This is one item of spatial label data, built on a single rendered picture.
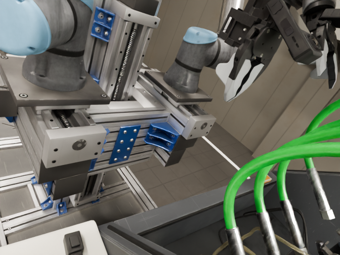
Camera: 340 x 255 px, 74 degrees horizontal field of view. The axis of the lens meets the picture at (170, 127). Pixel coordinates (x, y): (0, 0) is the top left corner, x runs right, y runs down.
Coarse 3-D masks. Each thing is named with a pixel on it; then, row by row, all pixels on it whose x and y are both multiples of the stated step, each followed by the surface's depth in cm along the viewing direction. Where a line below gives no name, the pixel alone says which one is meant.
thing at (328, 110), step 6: (336, 102) 40; (324, 108) 42; (330, 108) 41; (336, 108) 41; (318, 114) 43; (324, 114) 42; (312, 120) 44; (318, 120) 43; (312, 126) 43; (306, 132) 44; (306, 162) 44; (312, 162) 44
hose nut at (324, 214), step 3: (327, 210) 42; (330, 210) 42; (321, 213) 42; (324, 213) 42; (327, 213) 42; (330, 213) 42; (321, 216) 43; (324, 216) 42; (327, 216) 42; (330, 216) 41; (333, 216) 42; (324, 219) 42; (327, 219) 42; (330, 219) 42
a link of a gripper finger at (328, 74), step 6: (330, 54) 57; (330, 60) 56; (330, 66) 56; (336, 66) 56; (312, 72) 60; (324, 72) 58; (330, 72) 56; (336, 72) 56; (318, 78) 59; (324, 78) 58; (330, 78) 56; (330, 84) 55
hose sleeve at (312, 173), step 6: (312, 168) 44; (312, 174) 43; (312, 180) 43; (318, 180) 43; (312, 186) 44; (318, 186) 43; (318, 192) 43; (324, 192) 43; (318, 198) 43; (324, 198) 42; (318, 204) 43; (324, 204) 42; (324, 210) 42
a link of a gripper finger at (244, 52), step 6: (246, 42) 36; (252, 42) 36; (240, 48) 37; (246, 48) 36; (240, 54) 37; (246, 54) 37; (234, 60) 38; (240, 60) 37; (234, 66) 39; (240, 66) 38; (234, 72) 39; (234, 78) 40
